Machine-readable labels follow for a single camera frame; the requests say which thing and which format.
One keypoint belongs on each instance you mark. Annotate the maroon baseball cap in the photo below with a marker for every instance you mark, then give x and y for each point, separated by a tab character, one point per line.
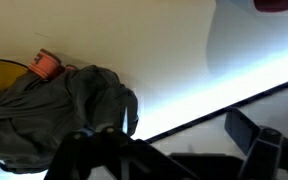
277	5

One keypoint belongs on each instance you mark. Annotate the gray cloth with orange band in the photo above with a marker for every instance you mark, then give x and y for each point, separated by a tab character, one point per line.
50	106

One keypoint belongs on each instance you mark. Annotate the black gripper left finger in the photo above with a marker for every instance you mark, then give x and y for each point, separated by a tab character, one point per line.
94	156

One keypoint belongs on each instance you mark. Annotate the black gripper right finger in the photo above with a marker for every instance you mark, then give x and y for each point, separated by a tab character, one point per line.
267	153

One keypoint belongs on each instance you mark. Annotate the black cap with yellow brim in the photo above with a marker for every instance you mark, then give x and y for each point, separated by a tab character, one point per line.
0	75

